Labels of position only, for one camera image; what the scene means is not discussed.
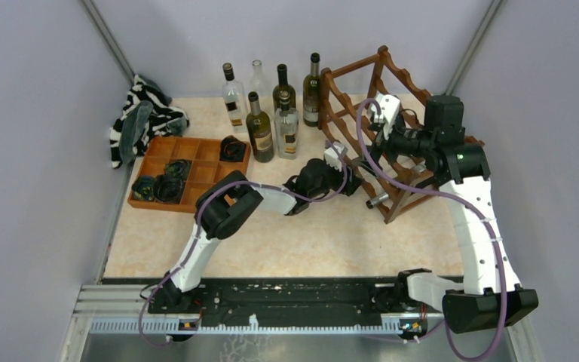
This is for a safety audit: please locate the olive wine bottle grey cap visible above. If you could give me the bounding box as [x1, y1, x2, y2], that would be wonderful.
[366, 164, 427, 210]

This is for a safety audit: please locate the brown wooden wine rack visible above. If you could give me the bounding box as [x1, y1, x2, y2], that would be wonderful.
[318, 45, 491, 223]

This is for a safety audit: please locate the dark green wine bottle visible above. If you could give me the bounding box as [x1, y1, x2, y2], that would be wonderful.
[303, 52, 320, 127]

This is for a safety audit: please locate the green wine bottle silver neck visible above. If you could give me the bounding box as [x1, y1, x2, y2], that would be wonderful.
[246, 91, 274, 163]

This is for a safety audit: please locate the dark wine bottle black cap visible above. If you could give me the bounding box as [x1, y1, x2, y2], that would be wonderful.
[272, 63, 296, 112]

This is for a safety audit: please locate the clear glass bottle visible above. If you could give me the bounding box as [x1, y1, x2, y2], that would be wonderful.
[250, 59, 272, 101]

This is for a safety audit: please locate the clear square spirit bottle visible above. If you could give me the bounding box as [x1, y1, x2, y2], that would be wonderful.
[222, 63, 248, 133]

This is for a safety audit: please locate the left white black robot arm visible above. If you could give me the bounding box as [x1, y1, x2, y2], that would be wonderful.
[155, 158, 363, 312]

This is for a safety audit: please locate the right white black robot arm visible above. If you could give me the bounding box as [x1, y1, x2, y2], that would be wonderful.
[357, 94, 539, 334]

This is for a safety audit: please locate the black rolled sock top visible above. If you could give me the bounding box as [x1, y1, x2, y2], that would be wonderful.
[219, 135, 247, 163]

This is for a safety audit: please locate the orange wooden compartment tray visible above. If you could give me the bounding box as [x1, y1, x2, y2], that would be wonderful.
[127, 137, 251, 213]

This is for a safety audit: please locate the dark rolled sock middle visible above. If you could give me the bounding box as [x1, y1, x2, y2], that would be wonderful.
[164, 159, 191, 182]

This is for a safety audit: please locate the dark rolled sock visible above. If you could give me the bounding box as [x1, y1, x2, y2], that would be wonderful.
[164, 159, 191, 182]
[153, 174, 185, 204]

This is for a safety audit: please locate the dark rolled sock front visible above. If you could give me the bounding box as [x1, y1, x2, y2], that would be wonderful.
[153, 174, 185, 204]

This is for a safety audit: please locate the zebra striped cloth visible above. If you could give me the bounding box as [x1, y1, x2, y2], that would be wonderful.
[109, 74, 190, 169]

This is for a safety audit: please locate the teal rolled sock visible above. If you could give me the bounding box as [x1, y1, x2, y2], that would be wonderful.
[130, 176, 155, 202]

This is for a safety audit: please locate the grey blue cloth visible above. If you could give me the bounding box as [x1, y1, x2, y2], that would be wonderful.
[119, 100, 153, 164]

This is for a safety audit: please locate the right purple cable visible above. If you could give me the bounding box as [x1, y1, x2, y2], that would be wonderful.
[355, 98, 509, 362]

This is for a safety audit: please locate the purple cable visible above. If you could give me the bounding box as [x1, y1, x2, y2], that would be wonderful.
[138, 142, 349, 348]
[355, 98, 509, 362]

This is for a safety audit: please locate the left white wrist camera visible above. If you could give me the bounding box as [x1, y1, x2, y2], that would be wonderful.
[323, 141, 348, 172]

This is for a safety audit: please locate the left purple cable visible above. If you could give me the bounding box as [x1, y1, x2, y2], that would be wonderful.
[138, 142, 349, 348]

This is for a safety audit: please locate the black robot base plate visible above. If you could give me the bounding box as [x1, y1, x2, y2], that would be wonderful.
[148, 277, 433, 327]

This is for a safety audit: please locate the grey cable comb strip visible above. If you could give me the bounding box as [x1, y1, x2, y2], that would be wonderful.
[90, 314, 403, 336]

